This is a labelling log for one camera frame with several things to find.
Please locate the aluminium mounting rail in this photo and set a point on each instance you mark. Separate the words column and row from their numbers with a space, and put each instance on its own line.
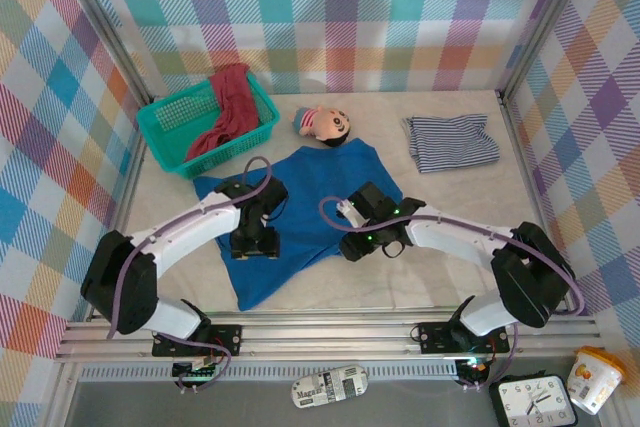
column 325, row 339

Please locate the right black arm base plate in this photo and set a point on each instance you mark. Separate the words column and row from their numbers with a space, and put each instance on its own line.
column 435, row 337

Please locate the black square alarm clock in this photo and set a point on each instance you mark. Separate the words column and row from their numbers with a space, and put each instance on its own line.
column 532, row 399

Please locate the teal plastic mesh basket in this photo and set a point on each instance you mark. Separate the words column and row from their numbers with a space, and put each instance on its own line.
column 170, row 117

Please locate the red tank top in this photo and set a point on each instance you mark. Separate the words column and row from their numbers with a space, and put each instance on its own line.
column 235, row 97

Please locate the aluminium frame post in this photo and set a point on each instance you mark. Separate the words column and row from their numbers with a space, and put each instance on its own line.
column 542, row 22
column 112, row 34

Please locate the newspaper print pencil case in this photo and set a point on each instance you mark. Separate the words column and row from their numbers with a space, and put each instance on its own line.
column 330, row 387

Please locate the small black controller board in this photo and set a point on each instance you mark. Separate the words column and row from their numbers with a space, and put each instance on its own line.
column 475, row 369
column 192, row 372

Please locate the blue white striped tank top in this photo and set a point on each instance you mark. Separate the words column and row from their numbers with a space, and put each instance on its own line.
column 450, row 144

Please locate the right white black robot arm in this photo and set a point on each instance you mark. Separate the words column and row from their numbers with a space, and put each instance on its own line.
column 450, row 239

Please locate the aluminium side rail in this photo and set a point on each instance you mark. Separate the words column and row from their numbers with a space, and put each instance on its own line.
column 525, row 187
column 127, row 197

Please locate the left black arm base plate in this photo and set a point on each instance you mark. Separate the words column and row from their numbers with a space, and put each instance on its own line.
column 227, row 339

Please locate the plush boy doll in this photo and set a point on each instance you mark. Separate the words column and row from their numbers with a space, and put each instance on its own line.
column 327, row 124

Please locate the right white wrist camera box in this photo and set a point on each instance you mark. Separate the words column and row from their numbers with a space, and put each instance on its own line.
column 350, row 214

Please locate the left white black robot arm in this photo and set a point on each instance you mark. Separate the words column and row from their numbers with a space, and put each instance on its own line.
column 190, row 232

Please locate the white yellow paper cup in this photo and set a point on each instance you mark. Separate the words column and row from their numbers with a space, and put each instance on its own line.
column 592, row 382

